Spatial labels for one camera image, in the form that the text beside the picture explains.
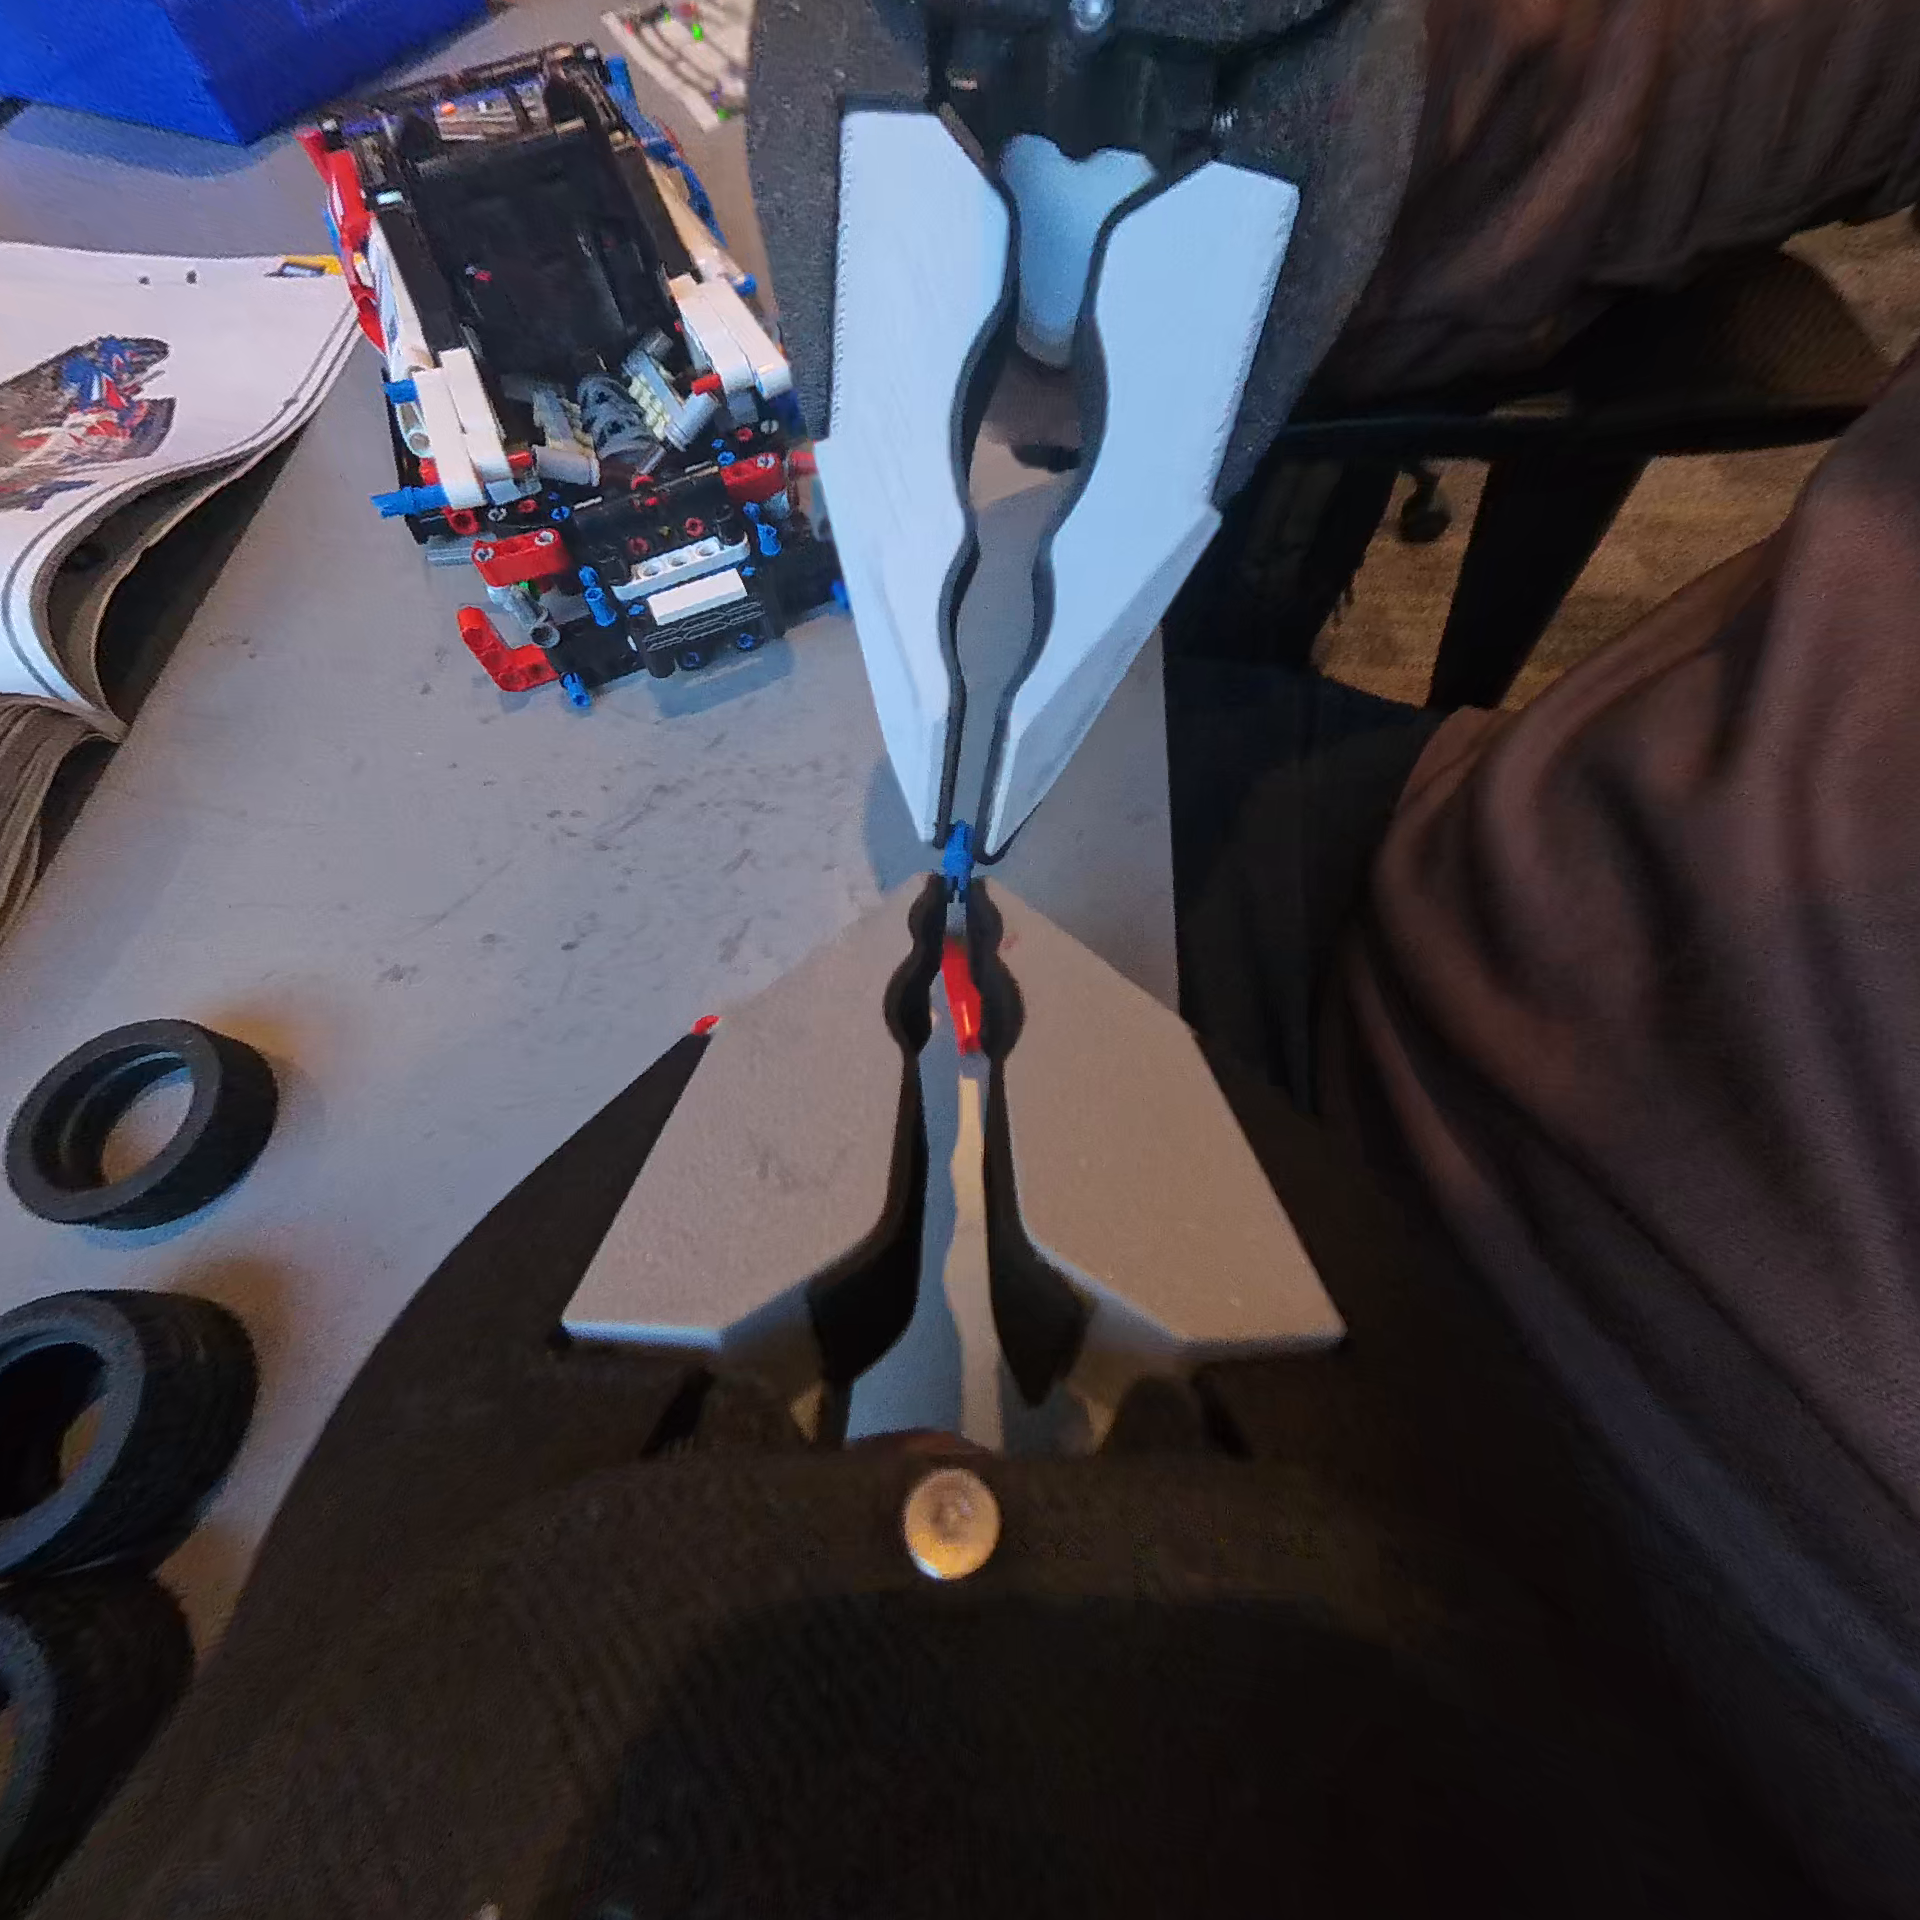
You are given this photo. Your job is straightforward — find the open instruction booklet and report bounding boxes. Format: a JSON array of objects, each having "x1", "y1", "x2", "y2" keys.
[{"x1": 0, "y1": 240, "x2": 366, "y2": 934}]

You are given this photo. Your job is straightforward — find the grey desk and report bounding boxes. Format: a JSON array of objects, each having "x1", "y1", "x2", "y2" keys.
[{"x1": 0, "y1": 0, "x2": 1187, "y2": 1654}]

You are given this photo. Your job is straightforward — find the sticker sheet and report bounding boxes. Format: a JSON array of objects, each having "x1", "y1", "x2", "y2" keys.
[{"x1": 599, "y1": 0, "x2": 755, "y2": 128}]

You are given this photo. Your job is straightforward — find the toy brick race car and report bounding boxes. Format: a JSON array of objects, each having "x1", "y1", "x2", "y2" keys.
[{"x1": 295, "y1": 47, "x2": 847, "y2": 714}]

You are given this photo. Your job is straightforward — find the black rubber tyre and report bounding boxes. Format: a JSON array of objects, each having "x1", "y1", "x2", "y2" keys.
[
  {"x1": 0, "y1": 1568, "x2": 196, "y2": 1870},
  {"x1": 4, "y1": 1021, "x2": 281, "y2": 1234},
  {"x1": 0, "y1": 1289, "x2": 261, "y2": 1584}
]

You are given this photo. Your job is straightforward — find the blue plastic bin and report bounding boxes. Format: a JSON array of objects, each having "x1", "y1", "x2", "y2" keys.
[{"x1": 0, "y1": 0, "x2": 493, "y2": 146}]

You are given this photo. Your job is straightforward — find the black metal frame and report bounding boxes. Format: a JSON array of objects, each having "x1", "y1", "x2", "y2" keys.
[{"x1": 1162, "y1": 248, "x2": 1892, "y2": 714}]

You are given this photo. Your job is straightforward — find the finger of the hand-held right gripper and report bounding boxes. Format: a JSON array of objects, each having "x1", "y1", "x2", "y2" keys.
[
  {"x1": 810, "y1": 107, "x2": 1019, "y2": 855},
  {"x1": 982, "y1": 159, "x2": 1305, "y2": 859}
]

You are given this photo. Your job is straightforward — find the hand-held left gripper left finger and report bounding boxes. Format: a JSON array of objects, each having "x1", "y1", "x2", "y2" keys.
[{"x1": 563, "y1": 873, "x2": 940, "y2": 1397}]

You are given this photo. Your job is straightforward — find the person's brown shirt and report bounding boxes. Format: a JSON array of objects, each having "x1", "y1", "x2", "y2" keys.
[{"x1": 1335, "y1": 406, "x2": 1920, "y2": 1920}]

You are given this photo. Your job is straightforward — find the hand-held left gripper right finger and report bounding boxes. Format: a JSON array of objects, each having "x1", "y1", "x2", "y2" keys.
[{"x1": 971, "y1": 882, "x2": 1347, "y2": 1405}]

